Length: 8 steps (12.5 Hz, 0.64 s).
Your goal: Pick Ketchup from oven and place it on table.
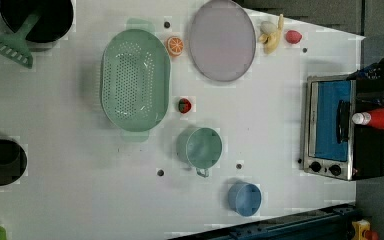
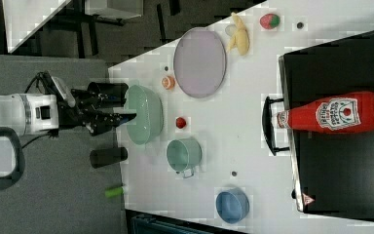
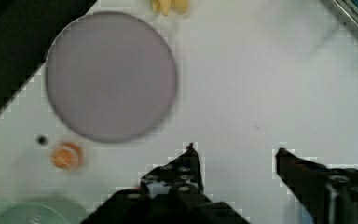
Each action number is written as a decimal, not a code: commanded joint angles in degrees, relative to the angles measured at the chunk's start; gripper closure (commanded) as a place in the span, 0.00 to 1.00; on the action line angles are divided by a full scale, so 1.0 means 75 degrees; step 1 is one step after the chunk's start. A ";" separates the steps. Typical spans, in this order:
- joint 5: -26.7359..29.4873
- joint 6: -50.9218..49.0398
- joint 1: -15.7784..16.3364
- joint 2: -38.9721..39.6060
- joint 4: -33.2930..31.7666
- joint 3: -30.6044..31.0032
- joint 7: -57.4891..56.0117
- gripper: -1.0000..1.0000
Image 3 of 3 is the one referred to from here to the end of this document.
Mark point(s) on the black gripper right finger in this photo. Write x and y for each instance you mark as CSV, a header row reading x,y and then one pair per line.
x,y
330,195

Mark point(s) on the orange slice toy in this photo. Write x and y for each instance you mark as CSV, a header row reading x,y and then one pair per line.
x,y
67,156

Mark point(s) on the green perforated colander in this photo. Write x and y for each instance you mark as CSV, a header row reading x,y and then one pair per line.
x,y
54,209

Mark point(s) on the round grey plate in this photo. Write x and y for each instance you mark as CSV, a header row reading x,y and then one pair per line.
x,y
110,77

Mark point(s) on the peeled toy banana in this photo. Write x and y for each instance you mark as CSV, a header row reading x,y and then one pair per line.
x,y
164,6

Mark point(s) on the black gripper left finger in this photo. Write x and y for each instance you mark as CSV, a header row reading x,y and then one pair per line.
x,y
184,169

